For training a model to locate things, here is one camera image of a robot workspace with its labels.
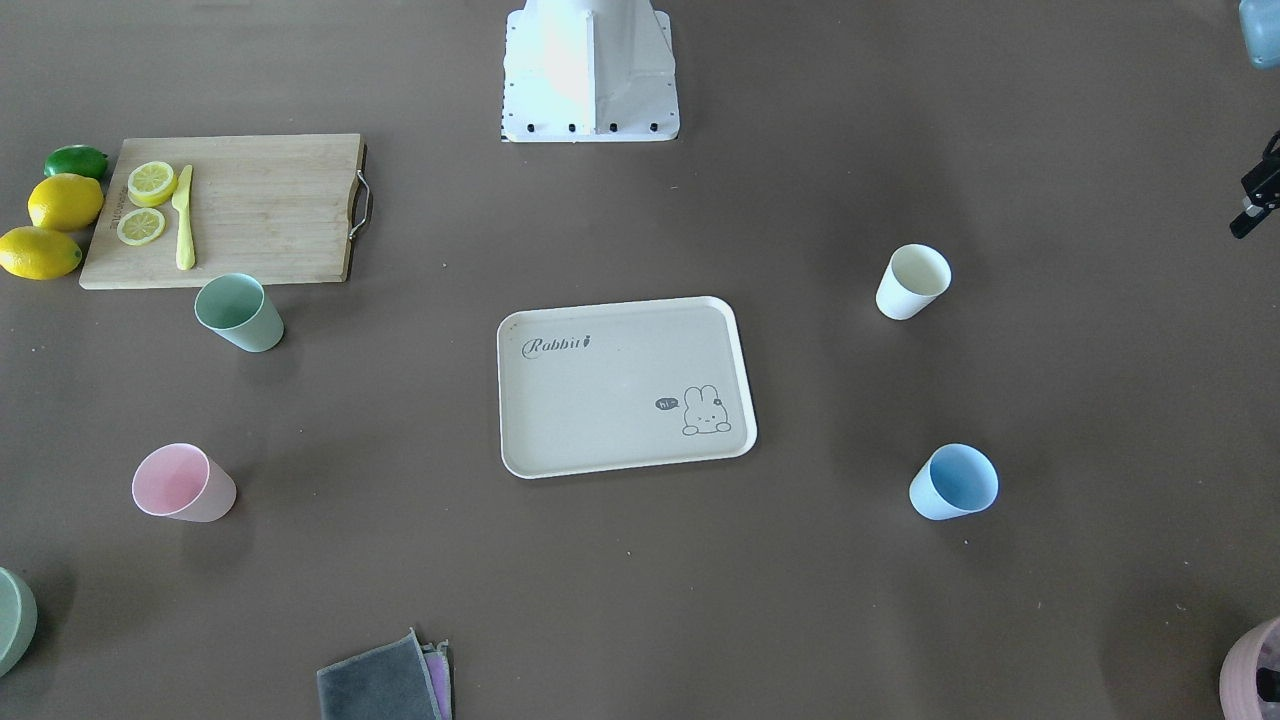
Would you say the blue plastic cup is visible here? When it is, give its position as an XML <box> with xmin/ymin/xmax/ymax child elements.
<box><xmin>909</xmin><ymin>443</ymin><xmax>1000</xmax><ymax>521</ymax></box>

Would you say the bamboo cutting board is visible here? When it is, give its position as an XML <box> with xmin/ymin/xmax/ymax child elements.
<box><xmin>79</xmin><ymin>133</ymin><xmax>365</xmax><ymax>290</ymax></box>

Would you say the pink ribbed bowl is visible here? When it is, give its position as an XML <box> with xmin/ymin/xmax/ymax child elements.
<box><xmin>1219</xmin><ymin>618</ymin><xmax>1279</xmax><ymax>719</ymax></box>

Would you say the green lime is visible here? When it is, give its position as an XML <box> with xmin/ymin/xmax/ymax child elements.
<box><xmin>44</xmin><ymin>145</ymin><xmax>110</xmax><ymax>181</ymax></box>

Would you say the yellow plastic knife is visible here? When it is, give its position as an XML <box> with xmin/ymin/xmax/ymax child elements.
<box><xmin>170</xmin><ymin>164</ymin><xmax>196</xmax><ymax>272</ymax></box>

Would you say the lemon slice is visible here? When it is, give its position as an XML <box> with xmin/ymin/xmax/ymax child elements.
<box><xmin>115</xmin><ymin>208</ymin><xmax>166</xmax><ymax>247</ymax></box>
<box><xmin>125</xmin><ymin>161</ymin><xmax>178</xmax><ymax>208</ymax></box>

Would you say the green plastic bowl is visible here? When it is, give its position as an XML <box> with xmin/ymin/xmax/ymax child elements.
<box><xmin>0</xmin><ymin>568</ymin><xmax>38</xmax><ymax>676</ymax></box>

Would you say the upper lemon slice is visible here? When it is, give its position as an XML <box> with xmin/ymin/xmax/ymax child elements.
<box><xmin>125</xmin><ymin>161</ymin><xmax>178</xmax><ymax>208</ymax></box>

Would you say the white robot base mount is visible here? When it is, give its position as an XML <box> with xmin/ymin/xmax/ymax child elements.
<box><xmin>500</xmin><ymin>1</ymin><xmax>681</xmax><ymax>143</ymax></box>

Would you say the lower lemon slice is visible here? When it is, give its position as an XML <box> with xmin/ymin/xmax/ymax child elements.
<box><xmin>115</xmin><ymin>208</ymin><xmax>166</xmax><ymax>247</ymax></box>

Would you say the cream white plastic cup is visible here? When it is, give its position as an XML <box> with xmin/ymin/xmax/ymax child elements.
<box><xmin>876</xmin><ymin>243</ymin><xmax>954</xmax><ymax>322</ymax></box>

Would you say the green plastic cup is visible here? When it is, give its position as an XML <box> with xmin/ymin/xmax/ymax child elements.
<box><xmin>195</xmin><ymin>273</ymin><xmax>285</xmax><ymax>354</ymax></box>

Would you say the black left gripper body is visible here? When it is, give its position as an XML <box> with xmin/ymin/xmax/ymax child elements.
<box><xmin>1242</xmin><ymin>131</ymin><xmax>1279</xmax><ymax>211</ymax></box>

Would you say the cream rabbit print tray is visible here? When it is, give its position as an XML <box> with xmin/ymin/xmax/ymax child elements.
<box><xmin>495</xmin><ymin>296</ymin><xmax>758</xmax><ymax>479</ymax></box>

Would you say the purple folded cloth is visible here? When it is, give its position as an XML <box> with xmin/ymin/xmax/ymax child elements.
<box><xmin>422</xmin><ymin>641</ymin><xmax>454</xmax><ymax>720</ymax></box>

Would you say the whole lemon near board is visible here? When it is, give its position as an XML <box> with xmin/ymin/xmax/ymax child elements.
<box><xmin>1</xmin><ymin>225</ymin><xmax>83</xmax><ymax>281</ymax></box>

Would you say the pink plastic cup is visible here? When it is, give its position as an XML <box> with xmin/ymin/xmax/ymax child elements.
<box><xmin>131</xmin><ymin>443</ymin><xmax>237</xmax><ymax>521</ymax></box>

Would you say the grey folded cloth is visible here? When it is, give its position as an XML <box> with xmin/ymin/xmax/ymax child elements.
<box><xmin>316</xmin><ymin>632</ymin><xmax>439</xmax><ymax>719</ymax></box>

